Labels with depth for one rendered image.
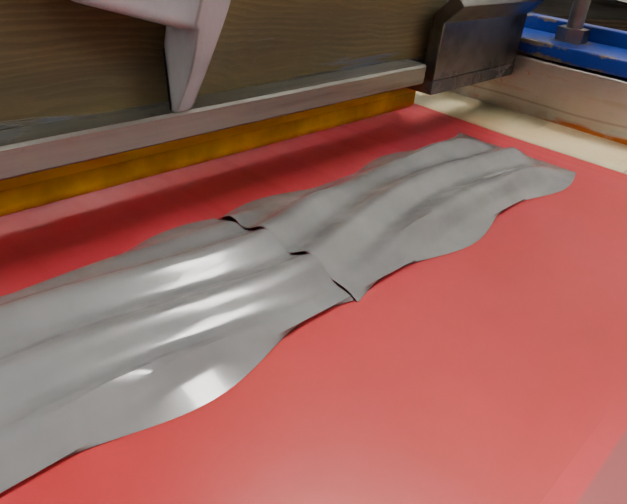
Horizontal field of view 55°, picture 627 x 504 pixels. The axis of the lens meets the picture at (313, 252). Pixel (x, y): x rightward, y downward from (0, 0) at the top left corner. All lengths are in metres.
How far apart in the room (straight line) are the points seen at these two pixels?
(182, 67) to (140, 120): 0.02
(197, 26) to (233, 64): 0.05
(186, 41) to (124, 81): 0.03
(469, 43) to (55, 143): 0.24
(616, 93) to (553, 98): 0.04
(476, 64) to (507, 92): 0.06
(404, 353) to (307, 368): 0.03
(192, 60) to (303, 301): 0.09
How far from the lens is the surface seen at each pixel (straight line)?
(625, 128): 0.41
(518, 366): 0.19
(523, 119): 0.42
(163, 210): 0.24
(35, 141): 0.20
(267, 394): 0.16
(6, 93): 0.21
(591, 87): 0.41
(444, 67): 0.35
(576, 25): 0.44
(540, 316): 0.21
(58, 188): 0.24
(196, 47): 0.21
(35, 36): 0.21
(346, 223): 0.22
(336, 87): 0.28
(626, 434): 0.18
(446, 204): 0.25
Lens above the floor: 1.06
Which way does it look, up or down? 30 degrees down
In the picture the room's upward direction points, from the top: 6 degrees clockwise
